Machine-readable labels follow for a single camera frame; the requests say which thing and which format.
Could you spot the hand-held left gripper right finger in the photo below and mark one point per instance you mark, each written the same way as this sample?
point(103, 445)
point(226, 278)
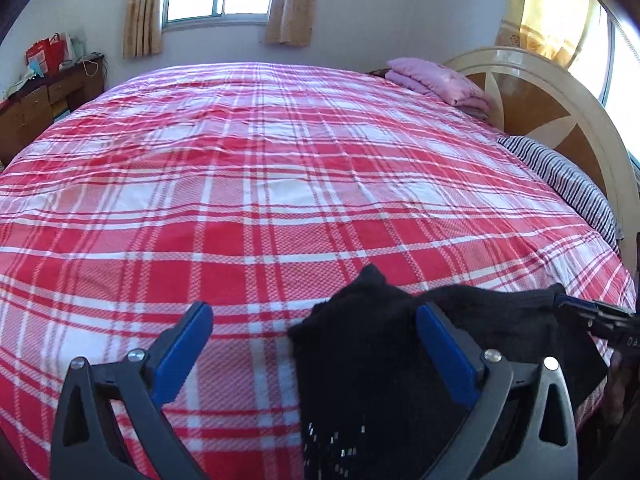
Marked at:
point(447, 355)

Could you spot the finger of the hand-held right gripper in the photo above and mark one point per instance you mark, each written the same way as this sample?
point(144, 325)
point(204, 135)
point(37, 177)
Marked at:
point(580, 306)

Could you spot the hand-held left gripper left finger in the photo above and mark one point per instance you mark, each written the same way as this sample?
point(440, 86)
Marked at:
point(182, 355)

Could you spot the black pants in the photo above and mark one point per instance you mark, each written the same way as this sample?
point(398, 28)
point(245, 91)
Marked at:
point(360, 360)

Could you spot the striped pillow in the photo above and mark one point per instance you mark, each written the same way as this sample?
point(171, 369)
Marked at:
point(565, 180)

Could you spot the red plaid bed sheet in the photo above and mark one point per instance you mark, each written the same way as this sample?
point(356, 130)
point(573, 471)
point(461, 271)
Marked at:
point(250, 185)

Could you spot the cream wooden headboard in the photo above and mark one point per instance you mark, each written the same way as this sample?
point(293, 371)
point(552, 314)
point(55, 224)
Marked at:
point(545, 105)

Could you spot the large side window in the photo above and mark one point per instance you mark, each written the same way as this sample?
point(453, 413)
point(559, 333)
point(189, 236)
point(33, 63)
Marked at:
point(622, 70)

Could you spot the pink folded blanket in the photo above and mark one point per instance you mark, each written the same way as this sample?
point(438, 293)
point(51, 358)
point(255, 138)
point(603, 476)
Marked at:
point(435, 80)

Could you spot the brown wooden desk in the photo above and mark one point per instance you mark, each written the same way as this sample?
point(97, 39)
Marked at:
point(35, 105)

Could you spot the yellow sunlit curtain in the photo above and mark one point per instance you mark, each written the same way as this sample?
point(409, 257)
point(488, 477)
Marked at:
point(560, 15)

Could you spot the white bag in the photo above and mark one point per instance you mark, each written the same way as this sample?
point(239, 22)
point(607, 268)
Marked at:
point(75, 50)

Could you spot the red paper bag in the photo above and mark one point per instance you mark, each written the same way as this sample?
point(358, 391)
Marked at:
point(47, 55)

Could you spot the beige curtain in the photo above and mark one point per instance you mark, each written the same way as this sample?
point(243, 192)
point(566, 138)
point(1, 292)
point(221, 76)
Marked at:
point(292, 5)
point(145, 10)

